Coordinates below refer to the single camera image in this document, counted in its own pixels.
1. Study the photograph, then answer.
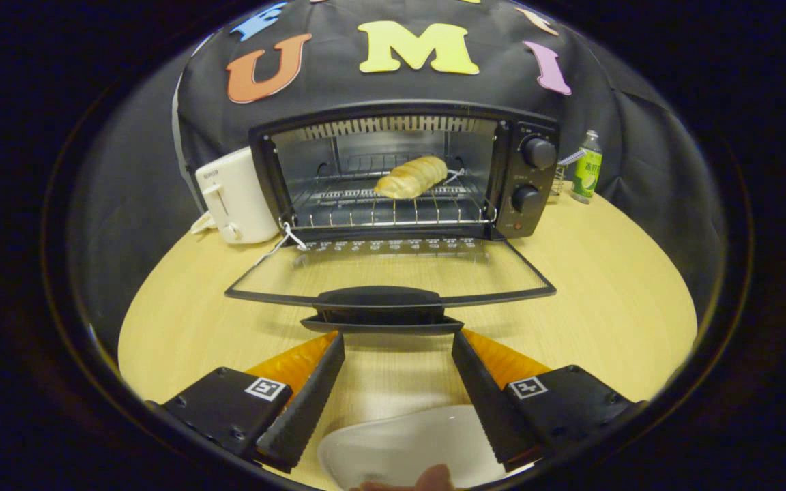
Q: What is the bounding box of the golden bread roll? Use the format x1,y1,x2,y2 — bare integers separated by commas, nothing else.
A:
374,155,449,200

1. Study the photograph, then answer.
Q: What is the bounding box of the thin white string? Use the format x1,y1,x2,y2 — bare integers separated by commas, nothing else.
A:
254,222,310,267

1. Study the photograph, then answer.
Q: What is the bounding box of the black toaster oven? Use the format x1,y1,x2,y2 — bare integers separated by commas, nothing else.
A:
224,100,562,336

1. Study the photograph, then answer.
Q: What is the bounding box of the green drink bottle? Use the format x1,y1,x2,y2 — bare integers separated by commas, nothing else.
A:
570,130,604,205

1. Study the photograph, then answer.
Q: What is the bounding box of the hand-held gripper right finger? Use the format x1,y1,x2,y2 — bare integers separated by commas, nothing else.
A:
451,329,641,472

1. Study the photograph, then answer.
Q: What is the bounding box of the white pop-up toaster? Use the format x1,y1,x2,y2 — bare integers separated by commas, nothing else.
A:
194,146,282,246

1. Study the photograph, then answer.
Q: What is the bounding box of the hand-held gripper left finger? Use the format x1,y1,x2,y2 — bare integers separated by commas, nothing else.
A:
158,331,347,474

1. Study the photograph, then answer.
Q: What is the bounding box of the white oval plate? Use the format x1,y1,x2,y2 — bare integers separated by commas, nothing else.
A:
317,405,525,491

